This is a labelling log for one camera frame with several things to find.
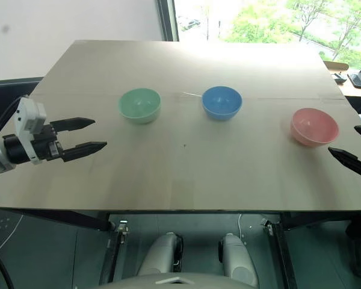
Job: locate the grey robot torso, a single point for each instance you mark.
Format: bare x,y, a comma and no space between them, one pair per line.
168,281

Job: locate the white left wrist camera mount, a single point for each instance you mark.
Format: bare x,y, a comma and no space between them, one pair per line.
28,116

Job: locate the silver robot leg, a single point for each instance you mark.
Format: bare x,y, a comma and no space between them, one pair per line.
239,259
159,253

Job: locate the red plastic bowl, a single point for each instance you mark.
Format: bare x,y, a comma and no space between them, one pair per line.
314,126

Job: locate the blue plastic bowl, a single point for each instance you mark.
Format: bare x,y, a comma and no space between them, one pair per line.
221,102

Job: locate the black folding table leg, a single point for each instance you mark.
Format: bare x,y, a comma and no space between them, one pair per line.
281,256
112,253

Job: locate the green plastic bowl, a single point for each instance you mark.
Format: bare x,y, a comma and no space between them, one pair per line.
140,105

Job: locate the silver left robot leg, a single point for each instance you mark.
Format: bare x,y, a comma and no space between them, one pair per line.
159,253

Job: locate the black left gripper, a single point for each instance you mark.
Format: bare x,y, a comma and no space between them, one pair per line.
46,141

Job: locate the wooden background desk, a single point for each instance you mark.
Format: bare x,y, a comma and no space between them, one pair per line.
338,67

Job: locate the silver right robot leg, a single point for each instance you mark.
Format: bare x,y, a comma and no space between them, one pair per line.
239,259

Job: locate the dark window frame post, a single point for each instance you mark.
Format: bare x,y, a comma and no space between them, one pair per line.
168,19

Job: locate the small black desk item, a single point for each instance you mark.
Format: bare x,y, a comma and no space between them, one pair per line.
338,78

